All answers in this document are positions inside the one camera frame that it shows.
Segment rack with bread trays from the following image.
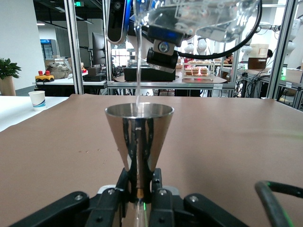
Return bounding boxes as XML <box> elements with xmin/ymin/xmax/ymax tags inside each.
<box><xmin>183</xmin><ymin>60</ymin><xmax>215</xmax><ymax>81</ymax></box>

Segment green potted plant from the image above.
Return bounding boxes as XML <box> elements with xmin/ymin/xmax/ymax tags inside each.
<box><xmin>0</xmin><ymin>58</ymin><xmax>22</xmax><ymax>96</ymax></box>

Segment black monitor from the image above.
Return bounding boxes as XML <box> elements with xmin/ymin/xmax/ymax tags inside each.
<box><xmin>91</xmin><ymin>32</ymin><xmax>106</xmax><ymax>67</ymax></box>

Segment brown cardboard box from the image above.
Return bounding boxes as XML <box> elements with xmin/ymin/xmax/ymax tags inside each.
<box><xmin>247</xmin><ymin>44</ymin><xmax>273</xmax><ymax>70</ymax></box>

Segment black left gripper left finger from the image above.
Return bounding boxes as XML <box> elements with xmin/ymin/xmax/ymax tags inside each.
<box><xmin>9</xmin><ymin>168</ymin><xmax>131</xmax><ymax>227</ymax></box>

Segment grey crumpled bag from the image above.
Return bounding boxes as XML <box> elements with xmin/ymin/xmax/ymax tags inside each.
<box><xmin>46</xmin><ymin>61</ymin><xmax>71</xmax><ymax>80</ymax></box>

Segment black equipment box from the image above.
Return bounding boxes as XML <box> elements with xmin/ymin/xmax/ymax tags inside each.
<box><xmin>123</xmin><ymin>66</ymin><xmax>177</xmax><ymax>82</ymax></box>

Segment steel double cone jigger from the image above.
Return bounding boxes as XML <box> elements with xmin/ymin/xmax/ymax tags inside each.
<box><xmin>105</xmin><ymin>103</ymin><xmax>175</xmax><ymax>227</ymax></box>

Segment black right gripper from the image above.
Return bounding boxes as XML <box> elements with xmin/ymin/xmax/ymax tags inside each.
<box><xmin>146</xmin><ymin>25</ymin><xmax>186</xmax><ymax>74</ymax></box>

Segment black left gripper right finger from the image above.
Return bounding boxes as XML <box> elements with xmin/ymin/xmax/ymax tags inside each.
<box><xmin>150</xmin><ymin>168</ymin><xmax>249</xmax><ymax>227</ymax></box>

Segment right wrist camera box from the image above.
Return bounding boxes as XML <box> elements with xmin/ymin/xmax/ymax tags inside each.
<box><xmin>106</xmin><ymin>0</ymin><xmax>130</xmax><ymax>45</ymax></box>

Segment aluminium frame post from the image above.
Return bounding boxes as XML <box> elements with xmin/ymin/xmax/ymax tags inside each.
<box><xmin>63</xmin><ymin>0</ymin><xmax>85</xmax><ymax>95</ymax></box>
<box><xmin>102</xmin><ymin>0</ymin><xmax>114</xmax><ymax>95</ymax></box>
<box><xmin>266</xmin><ymin>0</ymin><xmax>296</xmax><ymax>100</ymax></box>

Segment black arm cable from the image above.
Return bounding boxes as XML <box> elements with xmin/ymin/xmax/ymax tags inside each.
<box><xmin>176</xmin><ymin>0</ymin><xmax>263</xmax><ymax>60</ymax></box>
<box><xmin>254</xmin><ymin>180</ymin><xmax>303</xmax><ymax>227</ymax></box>

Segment white paper cup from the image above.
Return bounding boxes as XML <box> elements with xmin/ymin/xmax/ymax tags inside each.
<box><xmin>28</xmin><ymin>90</ymin><xmax>47</xmax><ymax>112</ymax></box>

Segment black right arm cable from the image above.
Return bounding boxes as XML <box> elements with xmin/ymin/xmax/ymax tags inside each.
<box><xmin>176</xmin><ymin>0</ymin><xmax>263</xmax><ymax>60</ymax></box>

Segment glass door fridge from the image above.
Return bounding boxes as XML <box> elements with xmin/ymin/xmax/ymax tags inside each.
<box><xmin>39</xmin><ymin>39</ymin><xmax>59</xmax><ymax>61</ymax></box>

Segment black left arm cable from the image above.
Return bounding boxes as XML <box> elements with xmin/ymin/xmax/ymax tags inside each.
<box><xmin>254</xmin><ymin>180</ymin><xmax>303</xmax><ymax>227</ymax></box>

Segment clear glass measuring beaker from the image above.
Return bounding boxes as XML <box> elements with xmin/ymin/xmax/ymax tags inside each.
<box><xmin>132</xmin><ymin>0</ymin><xmax>261</xmax><ymax>44</ymax></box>

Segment yellow emergency stop box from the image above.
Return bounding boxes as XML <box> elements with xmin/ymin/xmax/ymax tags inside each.
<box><xmin>35</xmin><ymin>70</ymin><xmax>55</xmax><ymax>83</ymax></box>

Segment brown table mat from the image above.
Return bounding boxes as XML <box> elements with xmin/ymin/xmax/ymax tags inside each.
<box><xmin>0</xmin><ymin>94</ymin><xmax>303</xmax><ymax>227</ymax></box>

